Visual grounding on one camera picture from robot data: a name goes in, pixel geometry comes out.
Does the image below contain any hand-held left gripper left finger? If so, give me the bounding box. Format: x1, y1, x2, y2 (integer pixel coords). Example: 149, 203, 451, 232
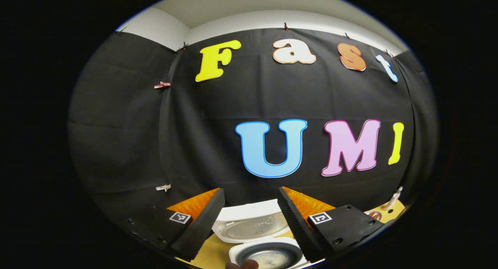
117, 187, 225, 262

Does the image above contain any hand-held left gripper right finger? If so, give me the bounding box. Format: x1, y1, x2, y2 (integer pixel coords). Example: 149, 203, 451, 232
277, 186, 395, 262

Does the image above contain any small pink label bottle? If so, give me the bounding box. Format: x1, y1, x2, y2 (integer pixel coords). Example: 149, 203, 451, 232
385, 186, 404, 211

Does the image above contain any white rice cooker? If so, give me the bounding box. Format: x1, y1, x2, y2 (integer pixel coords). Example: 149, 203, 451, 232
212, 199, 312, 269

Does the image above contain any black backdrop cloth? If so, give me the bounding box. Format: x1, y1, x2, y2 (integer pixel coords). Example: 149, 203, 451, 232
67, 28, 439, 238

